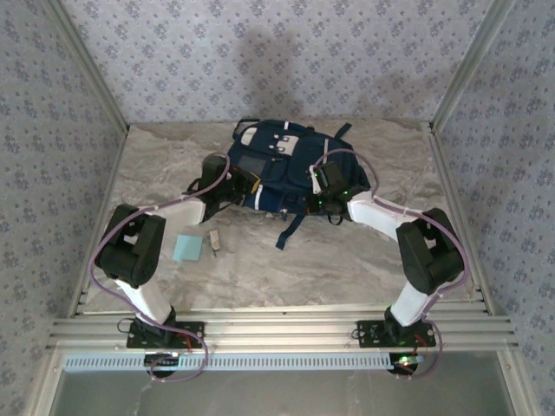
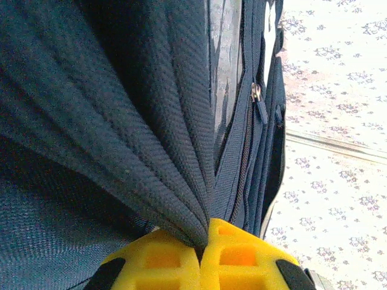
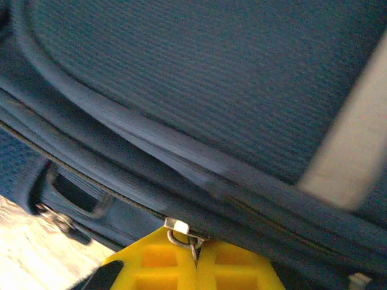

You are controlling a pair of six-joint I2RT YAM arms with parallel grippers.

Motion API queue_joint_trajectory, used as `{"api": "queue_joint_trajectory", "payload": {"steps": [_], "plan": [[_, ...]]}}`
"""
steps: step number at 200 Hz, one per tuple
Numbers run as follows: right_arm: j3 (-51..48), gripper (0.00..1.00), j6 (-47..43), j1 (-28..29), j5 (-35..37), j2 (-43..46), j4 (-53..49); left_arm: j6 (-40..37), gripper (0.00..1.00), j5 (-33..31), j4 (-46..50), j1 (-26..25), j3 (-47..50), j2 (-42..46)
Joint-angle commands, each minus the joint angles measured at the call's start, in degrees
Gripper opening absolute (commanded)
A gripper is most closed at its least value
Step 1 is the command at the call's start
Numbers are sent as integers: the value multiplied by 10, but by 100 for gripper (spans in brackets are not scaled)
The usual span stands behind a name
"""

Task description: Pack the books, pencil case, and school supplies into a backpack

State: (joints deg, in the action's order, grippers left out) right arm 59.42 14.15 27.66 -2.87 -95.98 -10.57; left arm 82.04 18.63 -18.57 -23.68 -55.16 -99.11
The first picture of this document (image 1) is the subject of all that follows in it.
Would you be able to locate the navy blue backpack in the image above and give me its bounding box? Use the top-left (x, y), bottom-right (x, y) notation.
top-left (232, 118), bottom-right (373, 251)

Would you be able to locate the light blue notepad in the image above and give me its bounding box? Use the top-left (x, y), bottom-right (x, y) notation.
top-left (171, 233), bottom-right (205, 263)

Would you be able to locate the black controller board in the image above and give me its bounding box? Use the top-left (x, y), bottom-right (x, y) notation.
top-left (144, 351), bottom-right (182, 378)
top-left (388, 351), bottom-right (425, 377)

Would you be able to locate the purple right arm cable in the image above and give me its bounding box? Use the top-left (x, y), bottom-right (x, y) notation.
top-left (311, 148), bottom-right (472, 381)

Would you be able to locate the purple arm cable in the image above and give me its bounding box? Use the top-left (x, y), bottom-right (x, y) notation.
top-left (88, 153), bottom-right (232, 385)
top-left (311, 148), bottom-right (472, 381)

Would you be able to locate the aluminium side rail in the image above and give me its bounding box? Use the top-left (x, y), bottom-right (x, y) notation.
top-left (428, 123), bottom-right (495, 315)
top-left (68, 125), bottom-right (131, 320)

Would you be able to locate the aluminium front rail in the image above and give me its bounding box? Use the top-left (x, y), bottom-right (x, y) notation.
top-left (46, 308), bottom-right (520, 353)

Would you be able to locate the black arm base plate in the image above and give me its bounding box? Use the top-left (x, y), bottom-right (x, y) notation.
top-left (126, 321), bottom-right (206, 350)
top-left (356, 320), bottom-right (436, 349)

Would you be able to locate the grey slotted cable duct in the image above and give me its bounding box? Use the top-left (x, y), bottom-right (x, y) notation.
top-left (62, 351), bottom-right (394, 373)

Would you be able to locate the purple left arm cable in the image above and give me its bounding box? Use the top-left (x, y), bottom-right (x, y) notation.
top-left (88, 153), bottom-right (232, 385)

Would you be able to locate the aluminium corner post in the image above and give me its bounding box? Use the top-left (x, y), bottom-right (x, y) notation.
top-left (41, 0), bottom-right (131, 133)
top-left (428, 0), bottom-right (517, 133)

